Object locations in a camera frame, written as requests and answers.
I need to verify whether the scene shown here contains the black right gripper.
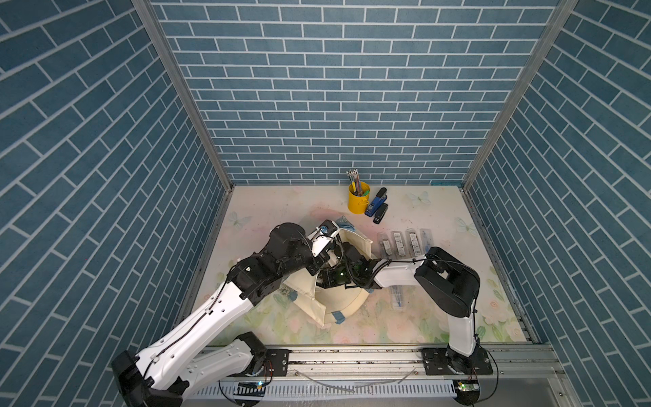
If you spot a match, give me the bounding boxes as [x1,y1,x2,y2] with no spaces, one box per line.
[310,266,359,288]

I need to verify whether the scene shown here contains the cream canvas tote bag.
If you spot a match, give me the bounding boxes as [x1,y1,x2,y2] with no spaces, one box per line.
[281,216,375,327]

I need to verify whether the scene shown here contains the clear compass set case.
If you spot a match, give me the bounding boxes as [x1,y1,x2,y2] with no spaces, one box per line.
[392,231,408,258]

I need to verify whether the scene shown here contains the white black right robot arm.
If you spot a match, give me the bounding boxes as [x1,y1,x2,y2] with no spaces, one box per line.
[316,247,493,376]

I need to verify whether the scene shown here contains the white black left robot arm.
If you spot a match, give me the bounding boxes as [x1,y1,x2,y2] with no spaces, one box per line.
[111,220,340,406]

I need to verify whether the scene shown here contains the black stapler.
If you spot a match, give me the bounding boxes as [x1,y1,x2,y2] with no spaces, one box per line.
[373,203,388,224]

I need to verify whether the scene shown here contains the yellow pencil cup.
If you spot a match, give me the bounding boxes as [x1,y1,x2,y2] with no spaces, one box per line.
[348,181,371,215]

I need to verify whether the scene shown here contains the blue stapler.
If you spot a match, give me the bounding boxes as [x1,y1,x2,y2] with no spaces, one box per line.
[364,188,388,217]

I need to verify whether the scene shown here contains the pencils in cup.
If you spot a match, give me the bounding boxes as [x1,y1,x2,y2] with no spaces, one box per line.
[347,169,364,197]

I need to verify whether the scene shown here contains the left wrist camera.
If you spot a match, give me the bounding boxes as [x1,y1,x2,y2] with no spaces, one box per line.
[309,220,340,258]

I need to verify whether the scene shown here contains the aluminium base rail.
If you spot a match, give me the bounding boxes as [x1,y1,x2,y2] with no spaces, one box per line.
[133,344,581,407]

